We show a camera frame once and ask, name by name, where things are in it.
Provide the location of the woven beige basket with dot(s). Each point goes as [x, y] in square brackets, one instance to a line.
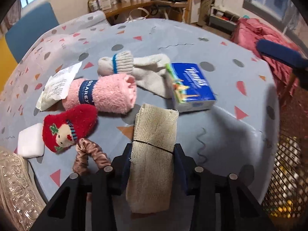
[14, 187]

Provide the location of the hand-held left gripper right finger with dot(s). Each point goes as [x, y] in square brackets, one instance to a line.
[181, 173]

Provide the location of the white printed packet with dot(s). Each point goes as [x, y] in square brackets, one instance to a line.
[56, 84]

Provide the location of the pink blanket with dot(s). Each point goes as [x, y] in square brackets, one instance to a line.
[262, 38]

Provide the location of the wooden desk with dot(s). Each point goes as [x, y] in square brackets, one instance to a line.
[134, 7]

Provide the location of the white low shelf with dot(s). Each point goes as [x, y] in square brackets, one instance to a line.
[222, 16]

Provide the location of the beige gauze roll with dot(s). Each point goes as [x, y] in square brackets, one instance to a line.
[154, 134]

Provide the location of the blue yellow grey headboard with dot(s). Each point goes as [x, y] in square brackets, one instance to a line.
[31, 31]

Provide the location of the side window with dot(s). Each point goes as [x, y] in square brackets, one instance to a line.
[269, 2]

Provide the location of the blue tissue pack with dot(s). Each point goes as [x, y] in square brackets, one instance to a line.
[190, 84]

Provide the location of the pink towel roll blue band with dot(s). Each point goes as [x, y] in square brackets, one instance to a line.
[108, 93]

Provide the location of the cream sock blue stripe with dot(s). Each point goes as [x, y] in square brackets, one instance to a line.
[144, 69]

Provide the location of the red christmas sock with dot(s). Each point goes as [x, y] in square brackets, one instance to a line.
[72, 122]

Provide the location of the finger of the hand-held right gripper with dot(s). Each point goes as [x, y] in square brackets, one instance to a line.
[279, 51]

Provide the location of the cardboard box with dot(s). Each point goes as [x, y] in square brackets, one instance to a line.
[204, 4]

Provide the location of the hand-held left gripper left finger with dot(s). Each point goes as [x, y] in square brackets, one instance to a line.
[125, 170]

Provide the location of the white bag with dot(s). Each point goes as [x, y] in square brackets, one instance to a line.
[138, 14]

